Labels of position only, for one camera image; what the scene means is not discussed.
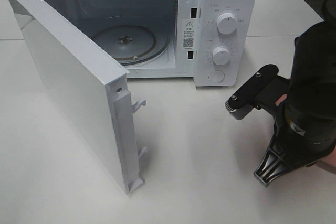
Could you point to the white microwave door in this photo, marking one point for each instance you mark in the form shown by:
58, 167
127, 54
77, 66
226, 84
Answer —
87, 84

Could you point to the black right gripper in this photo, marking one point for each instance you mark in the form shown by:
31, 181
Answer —
305, 133

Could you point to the round microwave door button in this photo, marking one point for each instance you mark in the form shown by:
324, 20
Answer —
216, 76

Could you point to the upper white microwave knob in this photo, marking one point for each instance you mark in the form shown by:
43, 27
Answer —
226, 22

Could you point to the lower white microwave knob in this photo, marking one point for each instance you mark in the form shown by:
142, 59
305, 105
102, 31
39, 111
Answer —
221, 55

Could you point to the pink round plate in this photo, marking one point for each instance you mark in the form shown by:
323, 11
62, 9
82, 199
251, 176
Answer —
328, 163

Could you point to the white warning label sticker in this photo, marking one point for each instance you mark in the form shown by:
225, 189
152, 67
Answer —
188, 33

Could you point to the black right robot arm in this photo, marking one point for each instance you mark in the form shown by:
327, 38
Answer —
313, 68

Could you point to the white microwave oven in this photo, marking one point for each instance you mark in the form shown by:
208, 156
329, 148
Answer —
92, 16

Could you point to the white microwave knob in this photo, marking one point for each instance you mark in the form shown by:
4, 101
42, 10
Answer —
226, 22
221, 55

